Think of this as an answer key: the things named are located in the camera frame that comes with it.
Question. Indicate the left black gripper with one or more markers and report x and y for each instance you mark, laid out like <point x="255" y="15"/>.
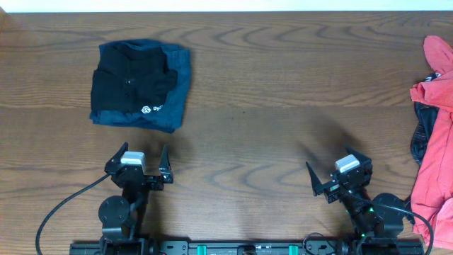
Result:
<point x="140" y="178"/>

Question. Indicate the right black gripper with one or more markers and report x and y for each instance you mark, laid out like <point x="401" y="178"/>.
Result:
<point x="333" y="188"/>

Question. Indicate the red t-shirt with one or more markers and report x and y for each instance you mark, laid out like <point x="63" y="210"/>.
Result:
<point x="432" y="193"/>

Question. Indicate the black patterned garment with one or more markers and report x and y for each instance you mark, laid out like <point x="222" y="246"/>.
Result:
<point x="427" y="116"/>

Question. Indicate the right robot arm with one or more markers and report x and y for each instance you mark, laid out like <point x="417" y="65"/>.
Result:
<point x="377" y="222"/>

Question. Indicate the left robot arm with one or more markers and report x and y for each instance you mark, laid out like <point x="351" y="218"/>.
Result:
<point x="122" y="215"/>

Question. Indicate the navy blue folded garment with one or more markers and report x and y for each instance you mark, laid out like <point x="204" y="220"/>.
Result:
<point x="167" y="117"/>

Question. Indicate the black folded polo shirt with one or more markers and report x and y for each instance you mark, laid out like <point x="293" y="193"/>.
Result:
<point x="127" y="80"/>

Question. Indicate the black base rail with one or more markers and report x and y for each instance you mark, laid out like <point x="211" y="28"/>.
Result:
<point x="247" y="248"/>

